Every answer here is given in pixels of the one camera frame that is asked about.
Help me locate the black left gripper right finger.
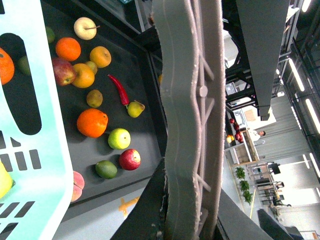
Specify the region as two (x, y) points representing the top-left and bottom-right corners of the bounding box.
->
(214, 190), (271, 240)

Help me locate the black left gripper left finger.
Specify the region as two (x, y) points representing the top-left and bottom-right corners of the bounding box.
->
(111, 159), (169, 240)

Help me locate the light blue shopping basket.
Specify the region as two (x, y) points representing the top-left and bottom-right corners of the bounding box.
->
(0, 0), (73, 240)

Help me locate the yellow lemon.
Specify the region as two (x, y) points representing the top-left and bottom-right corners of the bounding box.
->
(0, 162), (16, 199)

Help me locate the grey basket handle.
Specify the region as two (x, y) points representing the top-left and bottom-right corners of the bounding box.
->
(152, 0), (226, 240)

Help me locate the black overhead shelf canopy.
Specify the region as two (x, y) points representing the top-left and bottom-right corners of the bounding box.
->
(236, 0), (290, 121)

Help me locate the red apple far tray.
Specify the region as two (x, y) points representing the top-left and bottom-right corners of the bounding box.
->
(118, 148), (141, 171)

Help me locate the pink peach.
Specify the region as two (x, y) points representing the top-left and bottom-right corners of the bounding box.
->
(70, 171), (85, 203)

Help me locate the green apple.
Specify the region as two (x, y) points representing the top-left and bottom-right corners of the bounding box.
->
(107, 128), (131, 150)

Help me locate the person in white shirt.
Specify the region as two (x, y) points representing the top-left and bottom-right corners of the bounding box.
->
(247, 129), (266, 145)

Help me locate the yellow green pear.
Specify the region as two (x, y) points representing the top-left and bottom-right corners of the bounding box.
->
(127, 100), (145, 118)

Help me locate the large orange right front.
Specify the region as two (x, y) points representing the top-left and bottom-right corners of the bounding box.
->
(76, 108), (109, 138)

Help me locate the red chili pepper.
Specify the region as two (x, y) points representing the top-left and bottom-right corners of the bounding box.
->
(107, 74), (130, 107)

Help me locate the brown kiwi fruit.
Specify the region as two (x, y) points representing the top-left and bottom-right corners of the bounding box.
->
(86, 89), (103, 108)

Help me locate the yellow apple beside red apple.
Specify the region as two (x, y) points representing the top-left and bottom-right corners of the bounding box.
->
(72, 63), (95, 89)

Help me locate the small yellow green fruit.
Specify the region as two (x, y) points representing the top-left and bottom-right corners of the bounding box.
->
(85, 61), (98, 75)

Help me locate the yellow apple right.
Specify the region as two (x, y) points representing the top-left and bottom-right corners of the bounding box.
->
(89, 46), (112, 68)

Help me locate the small orange back tray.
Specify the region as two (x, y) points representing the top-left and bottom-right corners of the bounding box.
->
(55, 37), (81, 62)

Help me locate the green lime lower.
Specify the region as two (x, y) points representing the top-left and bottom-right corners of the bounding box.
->
(17, 55), (32, 76)

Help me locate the green lime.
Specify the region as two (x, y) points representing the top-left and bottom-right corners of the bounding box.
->
(45, 26), (56, 44)
(17, 55), (32, 76)

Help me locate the white pear back tray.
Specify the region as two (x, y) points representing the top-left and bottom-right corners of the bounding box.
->
(73, 17), (100, 41)

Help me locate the large orange middle tray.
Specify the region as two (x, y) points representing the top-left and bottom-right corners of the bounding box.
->
(0, 48), (15, 85)

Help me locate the green lime upper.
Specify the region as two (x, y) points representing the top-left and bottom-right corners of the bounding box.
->
(45, 26), (56, 44)

